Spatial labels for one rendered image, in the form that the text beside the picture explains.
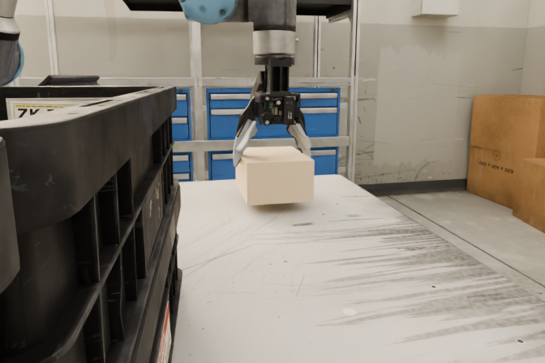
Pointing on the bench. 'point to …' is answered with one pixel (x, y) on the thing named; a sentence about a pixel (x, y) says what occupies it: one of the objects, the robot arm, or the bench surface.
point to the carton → (275, 176)
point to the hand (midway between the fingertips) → (271, 164)
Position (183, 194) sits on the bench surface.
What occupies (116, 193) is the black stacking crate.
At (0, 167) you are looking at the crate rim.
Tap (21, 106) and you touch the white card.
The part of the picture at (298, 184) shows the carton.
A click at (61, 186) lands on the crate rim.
